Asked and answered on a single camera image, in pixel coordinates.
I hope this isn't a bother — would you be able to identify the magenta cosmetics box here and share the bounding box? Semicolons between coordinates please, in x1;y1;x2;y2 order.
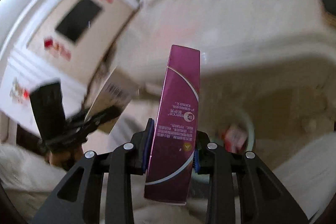
144;45;201;205

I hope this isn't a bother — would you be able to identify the left hand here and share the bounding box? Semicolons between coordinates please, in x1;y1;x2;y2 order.
45;146;84;171

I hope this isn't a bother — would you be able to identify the grey box with barcode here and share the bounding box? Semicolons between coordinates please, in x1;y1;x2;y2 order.
85;67;139;134

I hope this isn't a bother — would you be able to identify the pale green mesh wastebasket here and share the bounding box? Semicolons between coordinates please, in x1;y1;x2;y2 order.
195;106;255;170

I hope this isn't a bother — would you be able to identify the wall mounted black television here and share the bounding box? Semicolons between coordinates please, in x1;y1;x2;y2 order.
55;0;103;44

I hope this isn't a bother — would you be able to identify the carved cream table frame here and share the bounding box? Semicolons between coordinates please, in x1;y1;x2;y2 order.
112;0;335;97

